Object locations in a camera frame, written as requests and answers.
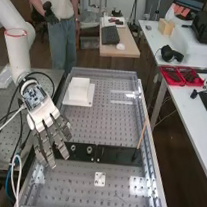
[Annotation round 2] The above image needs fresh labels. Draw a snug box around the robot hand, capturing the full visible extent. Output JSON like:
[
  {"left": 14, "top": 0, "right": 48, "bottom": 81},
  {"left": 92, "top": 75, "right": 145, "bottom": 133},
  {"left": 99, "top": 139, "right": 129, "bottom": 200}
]
[{"left": 13, "top": 79, "right": 78, "bottom": 172}]

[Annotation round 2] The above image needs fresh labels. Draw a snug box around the large metal nut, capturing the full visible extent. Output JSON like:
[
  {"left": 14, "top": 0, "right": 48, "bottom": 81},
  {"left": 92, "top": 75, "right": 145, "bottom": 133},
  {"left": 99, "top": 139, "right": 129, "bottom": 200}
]
[{"left": 85, "top": 145, "right": 94, "bottom": 155}]

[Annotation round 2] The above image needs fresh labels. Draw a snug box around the small white box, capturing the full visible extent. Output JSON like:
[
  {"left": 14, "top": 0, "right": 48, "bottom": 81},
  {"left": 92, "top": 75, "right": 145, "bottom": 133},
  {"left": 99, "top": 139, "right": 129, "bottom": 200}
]
[{"left": 61, "top": 75, "right": 97, "bottom": 109}]

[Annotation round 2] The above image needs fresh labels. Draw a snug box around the clear box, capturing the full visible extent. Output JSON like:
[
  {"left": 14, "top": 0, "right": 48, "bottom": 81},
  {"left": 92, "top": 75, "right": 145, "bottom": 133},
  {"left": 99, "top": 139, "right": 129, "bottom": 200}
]
[{"left": 16, "top": 63, "right": 182, "bottom": 207}]

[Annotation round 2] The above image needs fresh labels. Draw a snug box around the black plate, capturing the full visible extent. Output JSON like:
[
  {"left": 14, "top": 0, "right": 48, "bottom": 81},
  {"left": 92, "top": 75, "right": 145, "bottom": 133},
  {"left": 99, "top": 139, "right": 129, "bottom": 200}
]
[{"left": 51, "top": 140, "right": 145, "bottom": 167}]

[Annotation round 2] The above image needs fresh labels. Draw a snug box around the small white square plate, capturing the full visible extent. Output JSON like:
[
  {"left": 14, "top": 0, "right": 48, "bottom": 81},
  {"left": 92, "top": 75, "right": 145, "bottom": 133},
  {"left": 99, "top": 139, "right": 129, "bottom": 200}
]
[{"left": 93, "top": 171, "right": 107, "bottom": 188}]

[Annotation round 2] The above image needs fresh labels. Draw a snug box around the person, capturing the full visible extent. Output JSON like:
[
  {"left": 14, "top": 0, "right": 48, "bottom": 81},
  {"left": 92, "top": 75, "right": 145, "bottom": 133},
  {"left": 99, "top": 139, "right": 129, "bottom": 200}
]
[{"left": 20, "top": 0, "right": 83, "bottom": 78}]

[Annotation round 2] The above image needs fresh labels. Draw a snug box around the thin stick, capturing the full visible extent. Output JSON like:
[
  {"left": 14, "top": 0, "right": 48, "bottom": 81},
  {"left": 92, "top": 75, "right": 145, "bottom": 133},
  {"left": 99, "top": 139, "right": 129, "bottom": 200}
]
[{"left": 135, "top": 118, "right": 150, "bottom": 153}]

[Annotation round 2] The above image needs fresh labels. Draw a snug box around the white mouse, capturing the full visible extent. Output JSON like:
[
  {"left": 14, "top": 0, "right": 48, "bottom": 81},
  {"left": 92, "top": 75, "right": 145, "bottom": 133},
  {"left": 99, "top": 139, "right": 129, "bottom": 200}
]
[{"left": 115, "top": 42, "right": 127, "bottom": 52}]

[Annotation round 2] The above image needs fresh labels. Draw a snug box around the dark grey keyboard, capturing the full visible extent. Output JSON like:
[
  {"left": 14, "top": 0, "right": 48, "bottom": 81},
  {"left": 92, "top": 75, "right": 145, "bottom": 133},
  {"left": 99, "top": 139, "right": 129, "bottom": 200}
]
[{"left": 100, "top": 23, "right": 122, "bottom": 47}]

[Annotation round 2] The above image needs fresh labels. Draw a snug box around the wooden desk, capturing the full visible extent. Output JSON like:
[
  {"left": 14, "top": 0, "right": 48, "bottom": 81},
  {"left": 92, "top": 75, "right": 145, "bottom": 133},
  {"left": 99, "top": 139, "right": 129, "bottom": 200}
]
[{"left": 97, "top": 15, "right": 144, "bottom": 60}]

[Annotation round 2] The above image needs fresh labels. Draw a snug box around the red tray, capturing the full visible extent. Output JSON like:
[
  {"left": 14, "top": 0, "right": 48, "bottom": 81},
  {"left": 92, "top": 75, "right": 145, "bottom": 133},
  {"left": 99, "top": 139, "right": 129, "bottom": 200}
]
[
  {"left": 158, "top": 64, "right": 188, "bottom": 87},
  {"left": 178, "top": 66, "right": 206, "bottom": 88}
]

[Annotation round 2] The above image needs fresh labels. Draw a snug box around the white desk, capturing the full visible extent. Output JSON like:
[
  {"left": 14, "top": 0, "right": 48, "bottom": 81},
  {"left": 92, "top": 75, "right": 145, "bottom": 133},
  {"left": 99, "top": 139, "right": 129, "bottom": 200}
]
[
  {"left": 135, "top": 18, "right": 207, "bottom": 72},
  {"left": 158, "top": 69, "right": 207, "bottom": 185}
]

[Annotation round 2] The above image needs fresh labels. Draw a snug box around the black headset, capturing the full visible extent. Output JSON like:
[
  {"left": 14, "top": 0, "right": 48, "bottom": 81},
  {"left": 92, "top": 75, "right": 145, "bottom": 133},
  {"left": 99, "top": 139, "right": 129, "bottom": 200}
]
[{"left": 160, "top": 43, "right": 186, "bottom": 64}]

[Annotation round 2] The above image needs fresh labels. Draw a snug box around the small wooden box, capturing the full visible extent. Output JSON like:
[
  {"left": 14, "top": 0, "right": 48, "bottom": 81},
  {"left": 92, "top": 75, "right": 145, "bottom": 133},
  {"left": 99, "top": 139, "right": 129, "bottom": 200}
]
[{"left": 156, "top": 17, "right": 176, "bottom": 38}]

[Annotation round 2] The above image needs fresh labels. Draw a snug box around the black cable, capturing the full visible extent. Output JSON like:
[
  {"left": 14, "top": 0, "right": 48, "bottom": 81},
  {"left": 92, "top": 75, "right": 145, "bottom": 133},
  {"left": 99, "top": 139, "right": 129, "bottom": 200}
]
[{"left": 0, "top": 68, "right": 58, "bottom": 156}]

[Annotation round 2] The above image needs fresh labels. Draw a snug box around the white cable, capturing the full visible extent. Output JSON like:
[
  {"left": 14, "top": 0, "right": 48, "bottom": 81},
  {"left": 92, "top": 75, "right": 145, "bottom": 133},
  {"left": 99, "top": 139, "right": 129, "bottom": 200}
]
[
  {"left": 0, "top": 103, "right": 27, "bottom": 143},
  {"left": 8, "top": 154, "right": 25, "bottom": 207}
]

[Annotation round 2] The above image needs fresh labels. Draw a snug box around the blue cable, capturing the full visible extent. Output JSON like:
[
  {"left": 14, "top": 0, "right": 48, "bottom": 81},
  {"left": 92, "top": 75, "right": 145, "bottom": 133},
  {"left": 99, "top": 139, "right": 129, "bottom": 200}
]
[{"left": 4, "top": 157, "right": 19, "bottom": 202}]

